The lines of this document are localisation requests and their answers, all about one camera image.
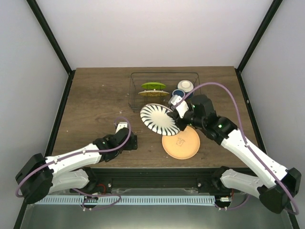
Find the orange round plate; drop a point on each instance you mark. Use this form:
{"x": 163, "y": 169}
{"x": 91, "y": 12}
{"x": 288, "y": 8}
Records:
{"x": 183, "y": 145}

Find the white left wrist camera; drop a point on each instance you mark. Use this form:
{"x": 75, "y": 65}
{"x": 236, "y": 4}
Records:
{"x": 120, "y": 126}

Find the light blue slotted cable duct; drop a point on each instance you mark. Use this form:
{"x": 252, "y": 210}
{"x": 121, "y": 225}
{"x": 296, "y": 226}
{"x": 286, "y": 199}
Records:
{"x": 130, "y": 200}

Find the dark blue mug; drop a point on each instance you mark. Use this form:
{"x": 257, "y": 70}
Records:
{"x": 178, "y": 92}

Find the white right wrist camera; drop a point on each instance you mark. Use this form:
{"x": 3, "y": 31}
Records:
{"x": 179, "y": 105}

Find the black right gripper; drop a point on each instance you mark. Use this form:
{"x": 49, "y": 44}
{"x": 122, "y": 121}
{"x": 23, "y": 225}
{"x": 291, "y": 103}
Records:
{"x": 174, "y": 115}

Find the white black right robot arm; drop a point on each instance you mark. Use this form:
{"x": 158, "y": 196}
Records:
{"x": 273, "y": 184}

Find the white blue striped plate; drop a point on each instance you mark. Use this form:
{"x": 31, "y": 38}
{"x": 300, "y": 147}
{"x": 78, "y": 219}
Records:
{"x": 155, "y": 117}

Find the white and teal bowl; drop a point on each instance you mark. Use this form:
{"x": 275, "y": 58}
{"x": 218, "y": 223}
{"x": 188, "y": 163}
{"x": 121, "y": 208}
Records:
{"x": 185, "y": 85}

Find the grey wire dish rack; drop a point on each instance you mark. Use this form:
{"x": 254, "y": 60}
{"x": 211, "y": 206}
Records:
{"x": 170, "y": 79}

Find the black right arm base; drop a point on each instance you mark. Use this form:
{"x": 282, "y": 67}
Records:
{"x": 210, "y": 182}

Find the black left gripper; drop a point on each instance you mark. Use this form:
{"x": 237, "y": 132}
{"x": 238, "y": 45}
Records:
{"x": 129, "y": 146}

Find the woven yellow round placemat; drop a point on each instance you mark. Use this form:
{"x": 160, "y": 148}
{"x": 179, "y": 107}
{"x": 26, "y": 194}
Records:
{"x": 153, "y": 93}

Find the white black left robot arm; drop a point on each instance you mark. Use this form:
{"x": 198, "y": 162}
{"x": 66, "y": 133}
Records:
{"x": 41, "y": 176}

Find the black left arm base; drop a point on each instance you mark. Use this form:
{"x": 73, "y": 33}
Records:
{"x": 99, "y": 188}

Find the lime green plate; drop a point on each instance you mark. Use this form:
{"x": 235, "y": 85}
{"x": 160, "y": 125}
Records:
{"x": 153, "y": 86}

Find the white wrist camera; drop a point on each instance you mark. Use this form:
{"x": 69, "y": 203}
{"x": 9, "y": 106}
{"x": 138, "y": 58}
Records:
{"x": 179, "y": 105}
{"x": 120, "y": 126}

